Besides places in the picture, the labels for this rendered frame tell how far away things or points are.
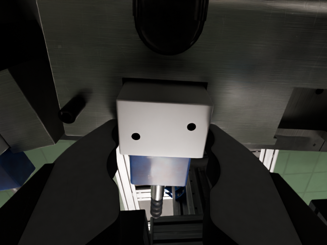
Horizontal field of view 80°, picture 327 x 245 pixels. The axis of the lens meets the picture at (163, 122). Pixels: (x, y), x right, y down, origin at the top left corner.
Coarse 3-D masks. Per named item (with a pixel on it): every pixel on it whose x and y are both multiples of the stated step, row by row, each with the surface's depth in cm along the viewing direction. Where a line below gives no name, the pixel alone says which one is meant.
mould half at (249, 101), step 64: (64, 0) 10; (128, 0) 10; (256, 0) 10; (320, 0) 10; (64, 64) 12; (128, 64) 12; (192, 64) 12; (256, 64) 12; (320, 64) 12; (64, 128) 14; (256, 128) 14
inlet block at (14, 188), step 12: (0, 144) 18; (0, 156) 18; (12, 156) 19; (24, 156) 21; (0, 168) 18; (12, 168) 19; (24, 168) 20; (0, 180) 19; (12, 180) 19; (24, 180) 20
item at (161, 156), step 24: (120, 96) 10; (144, 96) 10; (168, 96) 10; (192, 96) 11; (120, 120) 10; (144, 120) 10; (168, 120) 10; (192, 120) 10; (120, 144) 11; (144, 144) 11; (168, 144) 11; (192, 144) 11; (144, 168) 14; (168, 168) 14
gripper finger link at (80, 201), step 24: (72, 144) 9; (96, 144) 9; (72, 168) 8; (96, 168) 8; (48, 192) 7; (72, 192) 7; (96, 192) 7; (48, 216) 6; (72, 216) 6; (96, 216) 6; (120, 216) 7; (24, 240) 5; (48, 240) 5; (72, 240) 5; (96, 240) 6; (120, 240) 7
